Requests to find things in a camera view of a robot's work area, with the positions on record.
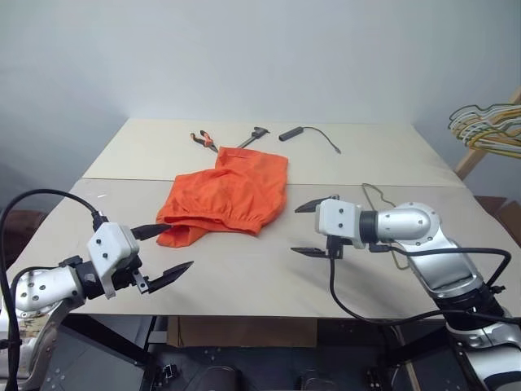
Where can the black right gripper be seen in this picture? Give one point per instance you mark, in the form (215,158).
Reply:
(335,246)

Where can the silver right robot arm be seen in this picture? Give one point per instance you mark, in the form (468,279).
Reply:
(439,256)

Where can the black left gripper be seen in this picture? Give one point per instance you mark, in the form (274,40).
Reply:
(126,277)

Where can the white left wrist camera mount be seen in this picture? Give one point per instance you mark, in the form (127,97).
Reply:
(110,248)

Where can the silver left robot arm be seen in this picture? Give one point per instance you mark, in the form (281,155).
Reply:
(40,285)

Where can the dark rounded shape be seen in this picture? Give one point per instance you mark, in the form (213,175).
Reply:
(318,380)
(220,379)

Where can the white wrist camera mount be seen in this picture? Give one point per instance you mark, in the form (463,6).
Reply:
(110,248)
(338,220)

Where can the bundle of clothes hangers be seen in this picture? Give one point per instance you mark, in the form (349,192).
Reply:
(474,107)

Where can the orange shorts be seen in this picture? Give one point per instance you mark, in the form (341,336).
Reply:
(228,187)

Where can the cardboard box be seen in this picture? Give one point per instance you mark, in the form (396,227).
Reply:
(244,332)

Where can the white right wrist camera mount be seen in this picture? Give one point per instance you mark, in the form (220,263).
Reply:
(338,220)

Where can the black metal table frame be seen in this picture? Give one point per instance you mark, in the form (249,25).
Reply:
(122,342)

